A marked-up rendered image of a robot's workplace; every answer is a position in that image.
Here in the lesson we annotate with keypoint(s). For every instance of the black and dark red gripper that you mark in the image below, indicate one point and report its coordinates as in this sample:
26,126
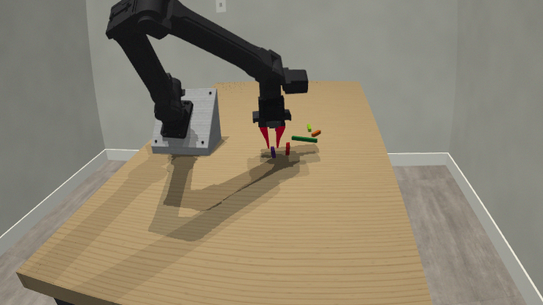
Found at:
262,123

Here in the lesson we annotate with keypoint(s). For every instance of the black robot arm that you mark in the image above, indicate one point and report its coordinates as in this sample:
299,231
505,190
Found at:
158,18

